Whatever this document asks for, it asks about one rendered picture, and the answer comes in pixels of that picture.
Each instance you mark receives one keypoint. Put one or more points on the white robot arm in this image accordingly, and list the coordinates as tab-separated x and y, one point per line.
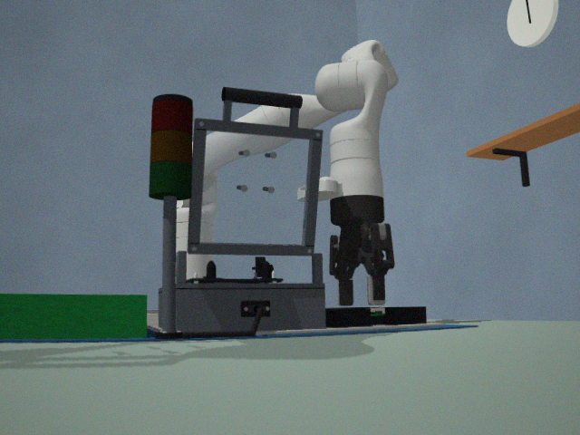
354	144

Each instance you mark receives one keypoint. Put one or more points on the green bin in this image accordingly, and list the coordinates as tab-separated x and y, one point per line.
34	316

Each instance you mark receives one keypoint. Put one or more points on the green circuit board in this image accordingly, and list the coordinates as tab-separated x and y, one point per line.
378	311

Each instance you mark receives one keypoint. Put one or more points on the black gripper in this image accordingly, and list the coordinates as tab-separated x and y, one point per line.
361	232

